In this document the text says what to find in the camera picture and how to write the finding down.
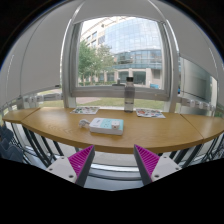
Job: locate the white roller blind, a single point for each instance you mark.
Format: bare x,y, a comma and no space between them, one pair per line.
33,63
194,44

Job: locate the colourful booklet left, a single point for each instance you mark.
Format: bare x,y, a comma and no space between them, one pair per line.
85,110

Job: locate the wooden right table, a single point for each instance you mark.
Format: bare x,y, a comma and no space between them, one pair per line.
208,127

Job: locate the dark blue chair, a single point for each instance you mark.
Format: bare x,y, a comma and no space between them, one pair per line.
8,150

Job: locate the white roller blind right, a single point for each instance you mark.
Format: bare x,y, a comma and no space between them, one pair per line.
194,44

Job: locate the wooden left table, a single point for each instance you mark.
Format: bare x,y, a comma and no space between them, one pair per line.
16,116

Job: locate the white power strip cable plug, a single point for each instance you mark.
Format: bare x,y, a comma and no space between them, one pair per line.
83,123

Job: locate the clear water bottle black cap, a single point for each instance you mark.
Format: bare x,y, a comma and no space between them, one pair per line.
129,95

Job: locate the wooden centre table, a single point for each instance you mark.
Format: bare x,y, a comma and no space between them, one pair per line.
171,133

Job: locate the colourful booklet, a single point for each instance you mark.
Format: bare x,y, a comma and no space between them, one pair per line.
85,110
148,113

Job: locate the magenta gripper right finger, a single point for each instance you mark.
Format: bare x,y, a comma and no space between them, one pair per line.
153,167

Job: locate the white window frame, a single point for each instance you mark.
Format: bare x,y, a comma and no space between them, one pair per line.
98,56

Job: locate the white charger plug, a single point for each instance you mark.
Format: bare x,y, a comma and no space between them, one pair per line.
115,125

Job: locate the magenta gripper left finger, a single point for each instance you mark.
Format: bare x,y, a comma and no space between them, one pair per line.
74,168

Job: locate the colourful booklet right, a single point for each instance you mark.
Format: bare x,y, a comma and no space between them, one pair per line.
148,113

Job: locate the white teal power strip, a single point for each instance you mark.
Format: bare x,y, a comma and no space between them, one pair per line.
103,125

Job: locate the wooden table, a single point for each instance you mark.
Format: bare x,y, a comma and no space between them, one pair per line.
171,133
208,127
16,116

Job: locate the white roller blind left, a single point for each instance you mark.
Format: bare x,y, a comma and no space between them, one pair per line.
33,63

